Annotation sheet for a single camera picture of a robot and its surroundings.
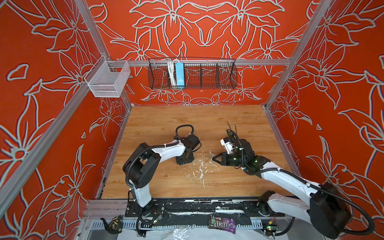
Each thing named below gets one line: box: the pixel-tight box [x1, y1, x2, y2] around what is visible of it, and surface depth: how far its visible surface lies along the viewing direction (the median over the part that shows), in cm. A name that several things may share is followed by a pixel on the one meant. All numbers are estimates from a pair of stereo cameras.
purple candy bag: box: [208, 214, 236, 234], surface depth 70 cm
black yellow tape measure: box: [100, 215, 123, 235], surface depth 68 cm
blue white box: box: [175, 62, 185, 89], surface depth 91 cm
